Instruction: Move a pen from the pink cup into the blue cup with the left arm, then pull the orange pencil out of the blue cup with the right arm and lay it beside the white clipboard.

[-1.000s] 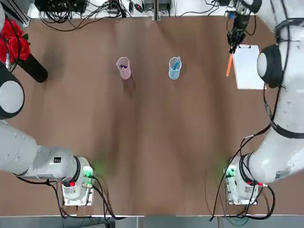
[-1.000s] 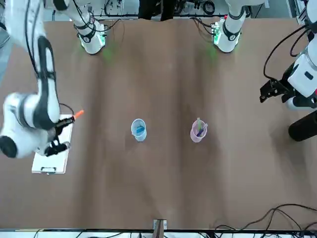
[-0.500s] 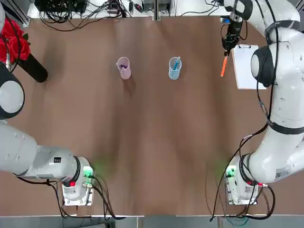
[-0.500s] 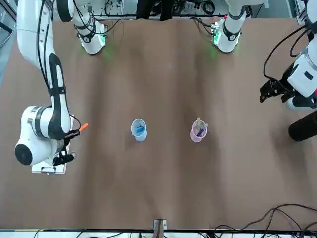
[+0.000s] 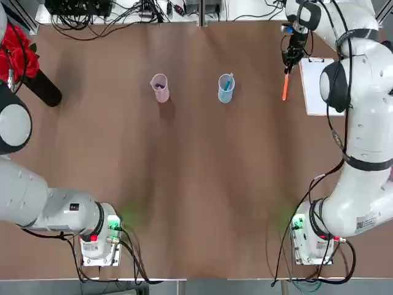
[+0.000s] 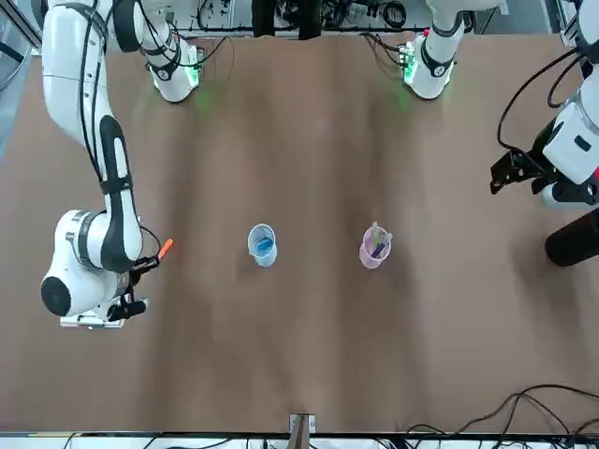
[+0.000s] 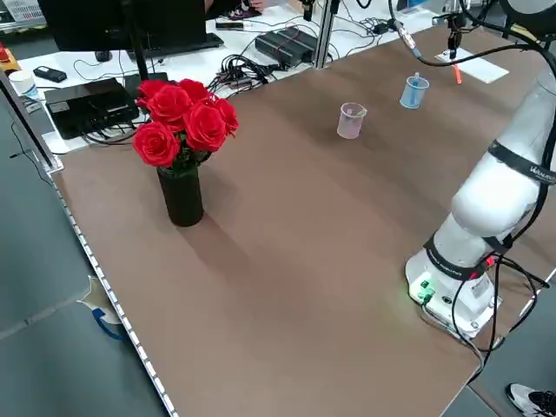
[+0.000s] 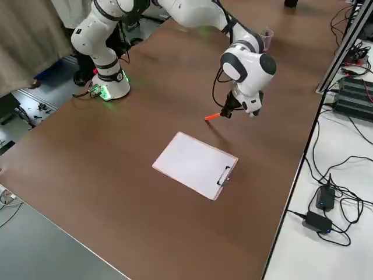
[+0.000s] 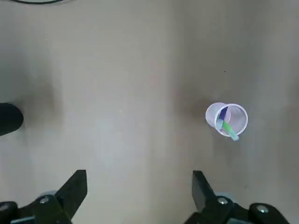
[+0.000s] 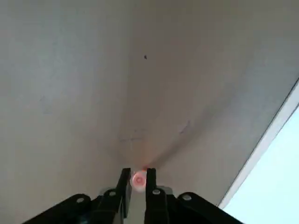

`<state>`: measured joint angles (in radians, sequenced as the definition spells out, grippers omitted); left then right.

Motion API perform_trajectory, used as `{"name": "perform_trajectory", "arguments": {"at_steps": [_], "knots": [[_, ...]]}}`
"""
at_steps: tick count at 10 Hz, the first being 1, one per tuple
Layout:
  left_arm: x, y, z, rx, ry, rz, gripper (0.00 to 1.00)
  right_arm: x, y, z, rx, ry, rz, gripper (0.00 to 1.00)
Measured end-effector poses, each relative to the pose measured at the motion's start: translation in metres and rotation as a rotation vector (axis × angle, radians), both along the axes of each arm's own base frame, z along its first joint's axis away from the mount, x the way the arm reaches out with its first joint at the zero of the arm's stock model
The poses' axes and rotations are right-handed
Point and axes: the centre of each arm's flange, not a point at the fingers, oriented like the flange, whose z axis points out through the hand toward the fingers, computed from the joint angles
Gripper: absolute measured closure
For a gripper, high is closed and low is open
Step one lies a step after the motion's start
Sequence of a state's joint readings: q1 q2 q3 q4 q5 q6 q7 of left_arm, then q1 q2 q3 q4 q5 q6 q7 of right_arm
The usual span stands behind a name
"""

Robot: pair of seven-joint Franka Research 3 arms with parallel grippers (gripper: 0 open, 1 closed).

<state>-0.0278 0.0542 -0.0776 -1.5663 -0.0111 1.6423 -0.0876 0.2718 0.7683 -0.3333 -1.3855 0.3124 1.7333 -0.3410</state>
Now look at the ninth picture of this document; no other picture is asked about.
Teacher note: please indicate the purple pen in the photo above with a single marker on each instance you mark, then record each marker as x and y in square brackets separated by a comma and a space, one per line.
[223, 112]

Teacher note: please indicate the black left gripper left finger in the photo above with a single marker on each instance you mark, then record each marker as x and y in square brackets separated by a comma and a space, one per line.
[60, 205]

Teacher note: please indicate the green pen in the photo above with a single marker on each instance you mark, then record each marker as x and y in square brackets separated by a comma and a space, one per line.
[230, 130]

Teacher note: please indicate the pink plastic cup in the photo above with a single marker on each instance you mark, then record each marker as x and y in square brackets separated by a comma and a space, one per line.
[212, 114]

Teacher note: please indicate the black cylinder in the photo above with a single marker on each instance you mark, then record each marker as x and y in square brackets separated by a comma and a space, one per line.
[10, 119]

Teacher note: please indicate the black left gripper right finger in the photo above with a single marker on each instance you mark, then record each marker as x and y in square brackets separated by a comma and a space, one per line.
[210, 210]

